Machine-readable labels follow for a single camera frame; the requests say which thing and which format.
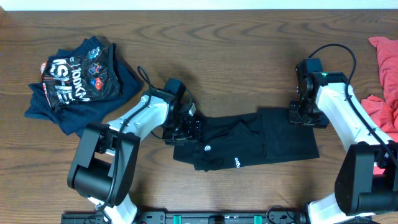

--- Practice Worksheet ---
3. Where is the plain black t-shirt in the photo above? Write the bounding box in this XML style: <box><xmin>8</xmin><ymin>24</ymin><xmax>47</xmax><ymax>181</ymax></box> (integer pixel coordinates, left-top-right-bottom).
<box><xmin>173</xmin><ymin>108</ymin><xmax>320</xmax><ymax>172</ymax></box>

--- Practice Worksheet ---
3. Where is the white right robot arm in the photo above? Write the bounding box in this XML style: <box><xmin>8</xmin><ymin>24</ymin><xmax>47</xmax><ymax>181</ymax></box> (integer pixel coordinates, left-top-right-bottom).
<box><xmin>289</xmin><ymin>68</ymin><xmax>397</xmax><ymax>223</ymax></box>

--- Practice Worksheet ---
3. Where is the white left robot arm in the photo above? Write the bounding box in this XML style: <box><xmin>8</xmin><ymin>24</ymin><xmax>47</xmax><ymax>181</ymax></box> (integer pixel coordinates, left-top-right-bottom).
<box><xmin>62</xmin><ymin>85</ymin><xmax>200</xmax><ymax>223</ymax></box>

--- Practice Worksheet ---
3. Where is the red cloth garment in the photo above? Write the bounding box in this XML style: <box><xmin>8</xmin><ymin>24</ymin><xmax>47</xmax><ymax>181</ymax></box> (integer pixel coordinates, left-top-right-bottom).
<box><xmin>360</xmin><ymin>36</ymin><xmax>398</xmax><ymax>175</ymax></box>

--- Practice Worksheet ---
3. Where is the black graphic print shirt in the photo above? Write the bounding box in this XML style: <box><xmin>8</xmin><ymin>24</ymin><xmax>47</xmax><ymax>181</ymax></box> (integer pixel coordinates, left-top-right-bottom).
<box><xmin>40</xmin><ymin>44</ymin><xmax>121</xmax><ymax>110</ymax></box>

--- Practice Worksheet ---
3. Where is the folded navy blue shirt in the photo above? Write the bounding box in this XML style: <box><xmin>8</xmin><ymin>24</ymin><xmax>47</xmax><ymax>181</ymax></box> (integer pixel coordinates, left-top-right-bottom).
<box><xmin>25</xmin><ymin>36</ymin><xmax>142</xmax><ymax>136</ymax></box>

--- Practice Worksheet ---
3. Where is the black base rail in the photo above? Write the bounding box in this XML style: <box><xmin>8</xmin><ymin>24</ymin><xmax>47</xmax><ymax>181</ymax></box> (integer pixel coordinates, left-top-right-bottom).
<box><xmin>60</xmin><ymin>205</ymin><xmax>310</xmax><ymax>224</ymax></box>

